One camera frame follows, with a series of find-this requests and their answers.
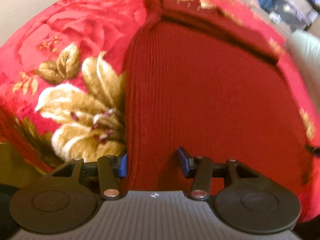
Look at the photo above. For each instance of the red floral bed blanket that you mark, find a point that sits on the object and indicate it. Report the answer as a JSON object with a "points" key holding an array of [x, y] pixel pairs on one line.
{"points": [[63, 82]]}

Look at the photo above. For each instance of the green folded duvet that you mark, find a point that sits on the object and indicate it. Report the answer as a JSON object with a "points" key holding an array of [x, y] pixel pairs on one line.
{"points": [[304, 50]]}

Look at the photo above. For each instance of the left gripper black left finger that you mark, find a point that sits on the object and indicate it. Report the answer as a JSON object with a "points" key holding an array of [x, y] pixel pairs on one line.
{"points": [[67, 197]]}

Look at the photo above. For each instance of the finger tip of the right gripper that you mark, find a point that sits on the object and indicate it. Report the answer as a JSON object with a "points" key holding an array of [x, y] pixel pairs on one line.
{"points": [[313, 149]]}

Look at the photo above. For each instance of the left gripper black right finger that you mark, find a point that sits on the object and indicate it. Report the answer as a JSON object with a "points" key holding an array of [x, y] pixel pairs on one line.
{"points": [[242, 197]]}

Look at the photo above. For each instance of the dark red knit sweater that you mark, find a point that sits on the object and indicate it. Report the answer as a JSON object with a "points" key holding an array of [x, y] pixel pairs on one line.
{"points": [[197, 79]]}

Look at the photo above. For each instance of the grey plastic storage bin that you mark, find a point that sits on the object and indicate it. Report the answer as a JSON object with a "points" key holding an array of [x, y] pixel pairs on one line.
{"points": [[290, 15]]}

